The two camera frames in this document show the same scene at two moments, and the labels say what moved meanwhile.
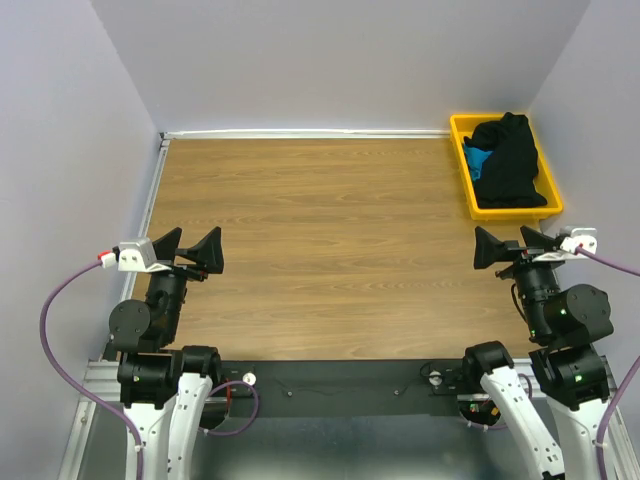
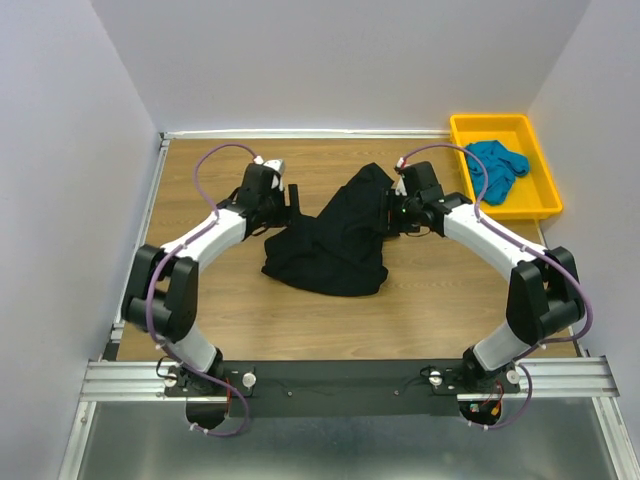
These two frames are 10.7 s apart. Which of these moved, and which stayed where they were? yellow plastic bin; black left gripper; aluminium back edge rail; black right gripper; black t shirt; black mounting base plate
Moved: black left gripper; black right gripper; black t shirt
Stayed: yellow plastic bin; aluminium back edge rail; black mounting base plate
